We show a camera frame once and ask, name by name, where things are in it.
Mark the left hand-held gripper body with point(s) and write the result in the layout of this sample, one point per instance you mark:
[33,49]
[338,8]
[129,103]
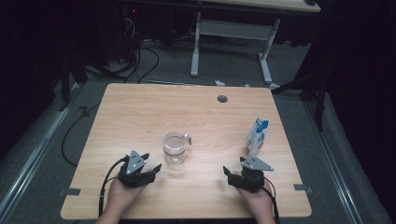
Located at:
[134,165]

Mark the metal floor rail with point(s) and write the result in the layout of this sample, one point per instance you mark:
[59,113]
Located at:
[336,171]
[34,152]

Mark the small white scrap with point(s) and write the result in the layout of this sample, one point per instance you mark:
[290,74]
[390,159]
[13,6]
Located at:
[219,83]
[244,83]

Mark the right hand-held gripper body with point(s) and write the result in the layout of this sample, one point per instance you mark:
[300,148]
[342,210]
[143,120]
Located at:
[250,179]

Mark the white and blue pouch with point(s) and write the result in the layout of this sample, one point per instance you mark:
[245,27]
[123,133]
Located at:
[257,137]

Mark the grey tape strip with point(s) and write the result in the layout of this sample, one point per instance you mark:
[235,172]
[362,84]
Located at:
[70,192]
[302,187]

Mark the black stand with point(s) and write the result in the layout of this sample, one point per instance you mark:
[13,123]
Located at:
[67,77]
[319,93]

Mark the person's right hand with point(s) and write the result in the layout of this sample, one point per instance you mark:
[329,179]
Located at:
[260,202]

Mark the clear glass jar with lid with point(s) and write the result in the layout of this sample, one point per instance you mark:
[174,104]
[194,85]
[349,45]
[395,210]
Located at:
[174,149]

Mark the white metal desk frame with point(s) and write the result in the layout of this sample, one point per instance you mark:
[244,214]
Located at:
[232,29]

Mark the person's left hand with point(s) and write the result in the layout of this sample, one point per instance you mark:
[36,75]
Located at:
[121,196]

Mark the dark computer tower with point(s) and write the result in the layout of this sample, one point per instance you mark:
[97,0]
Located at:
[129,34]

